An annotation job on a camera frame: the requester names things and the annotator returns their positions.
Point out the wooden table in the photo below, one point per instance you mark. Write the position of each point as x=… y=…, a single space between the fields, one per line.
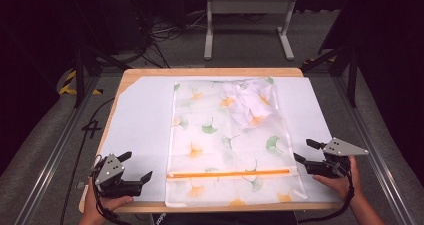
x=213 y=71

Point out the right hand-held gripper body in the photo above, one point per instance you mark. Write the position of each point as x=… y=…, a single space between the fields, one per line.
x=343 y=148

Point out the dark bulky object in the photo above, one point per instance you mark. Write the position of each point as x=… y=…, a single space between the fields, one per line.
x=226 y=219

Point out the white garment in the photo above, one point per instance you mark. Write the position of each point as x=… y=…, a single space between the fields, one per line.
x=248 y=103

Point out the white table sheet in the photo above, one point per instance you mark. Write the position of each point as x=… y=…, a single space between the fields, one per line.
x=140 y=125

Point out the leaf print mesh laundry bag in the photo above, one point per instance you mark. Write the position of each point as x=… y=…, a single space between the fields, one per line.
x=206 y=145

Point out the black tape floor mark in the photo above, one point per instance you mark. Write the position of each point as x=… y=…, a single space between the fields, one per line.
x=91 y=128

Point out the person's left hand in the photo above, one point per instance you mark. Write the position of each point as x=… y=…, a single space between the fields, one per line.
x=96 y=208

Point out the aluminium floor rail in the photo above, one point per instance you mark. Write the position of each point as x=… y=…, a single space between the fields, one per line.
x=53 y=158
x=376 y=151

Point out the grey metal stand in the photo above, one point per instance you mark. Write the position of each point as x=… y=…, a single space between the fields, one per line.
x=250 y=5

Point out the yellow black hazard tape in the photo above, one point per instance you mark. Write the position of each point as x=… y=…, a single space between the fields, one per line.
x=68 y=85

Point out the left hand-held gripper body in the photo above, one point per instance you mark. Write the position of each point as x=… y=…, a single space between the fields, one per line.
x=111 y=171

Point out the black metal stand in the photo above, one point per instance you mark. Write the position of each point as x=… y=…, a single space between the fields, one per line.
x=351 y=75
x=80 y=71

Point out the person's right hand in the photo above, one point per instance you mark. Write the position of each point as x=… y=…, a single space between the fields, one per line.
x=343 y=186

